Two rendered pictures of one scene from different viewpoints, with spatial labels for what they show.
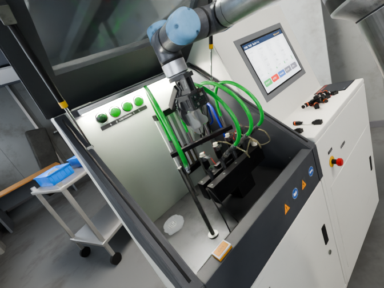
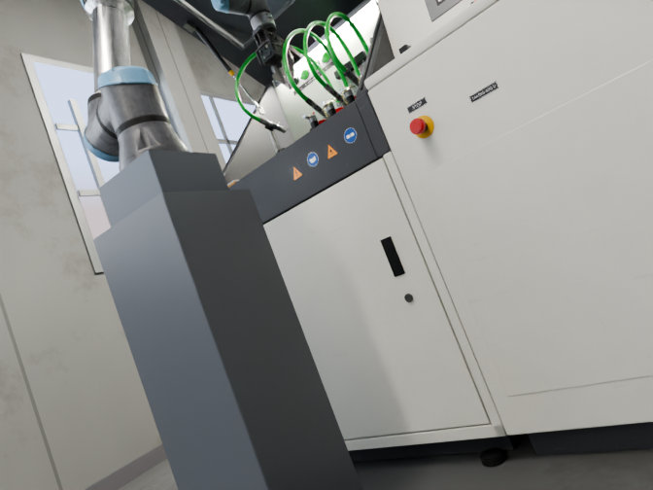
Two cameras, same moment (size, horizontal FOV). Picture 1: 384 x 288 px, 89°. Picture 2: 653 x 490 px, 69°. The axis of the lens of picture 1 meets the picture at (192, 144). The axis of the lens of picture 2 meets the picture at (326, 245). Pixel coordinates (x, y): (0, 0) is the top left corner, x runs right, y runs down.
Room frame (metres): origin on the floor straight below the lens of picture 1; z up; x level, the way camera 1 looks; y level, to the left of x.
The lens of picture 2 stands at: (0.06, -1.42, 0.53)
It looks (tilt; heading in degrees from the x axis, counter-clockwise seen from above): 5 degrees up; 69
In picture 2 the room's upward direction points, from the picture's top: 21 degrees counter-clockwise
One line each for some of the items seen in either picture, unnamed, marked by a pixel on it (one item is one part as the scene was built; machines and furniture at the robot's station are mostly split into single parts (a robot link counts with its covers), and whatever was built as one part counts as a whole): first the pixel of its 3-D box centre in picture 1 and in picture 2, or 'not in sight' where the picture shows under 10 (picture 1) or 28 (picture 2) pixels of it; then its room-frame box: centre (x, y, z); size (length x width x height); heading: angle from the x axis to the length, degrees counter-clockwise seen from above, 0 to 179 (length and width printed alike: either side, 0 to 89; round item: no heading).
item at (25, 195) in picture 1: (35, 194); not in sight; (4.54, 3.84, 0.39); 1.46 x 0.76 x 0.78; 127
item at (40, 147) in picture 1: (43, 159); not in sight; (5.93, 4.16, 0.92); 1.10 x 1.08 x 1.84; 37
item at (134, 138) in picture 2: not in sight; (151, 149); (0.16, -0.41, 0.95); 0.15 x 0.15 x 0.10
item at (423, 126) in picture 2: (336, 162); (420, 126); (0.71, -0.55, 0.80); 0.05 x 0.04 x 0.05; 121
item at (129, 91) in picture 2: not in sight; (132, 101); (0.15, -0.40, 1.07); 0.13 x 0.12 x 0.14; 112
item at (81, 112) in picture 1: (138, 88); (323, 41); (0.95, 0.12, 1.43); 0.54 x 0.03 x 0.02; 121
